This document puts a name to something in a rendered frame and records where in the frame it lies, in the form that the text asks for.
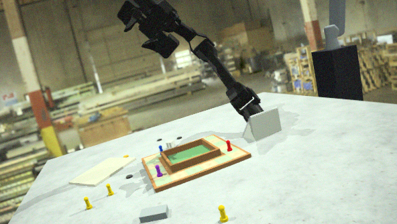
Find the cream flat rectangular board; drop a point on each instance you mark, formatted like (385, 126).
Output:
(102, 171)

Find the yellow pawn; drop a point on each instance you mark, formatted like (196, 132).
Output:
(223, 217)
(109, 189)
(88, 203)

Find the orange wooden board frame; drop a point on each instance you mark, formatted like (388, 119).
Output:
(196, 175)

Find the white die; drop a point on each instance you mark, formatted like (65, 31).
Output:
(170, 144)

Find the red game pawn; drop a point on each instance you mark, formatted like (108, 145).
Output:
(229, 146)

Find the purple pawn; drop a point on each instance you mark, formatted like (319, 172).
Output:
(159, 174)

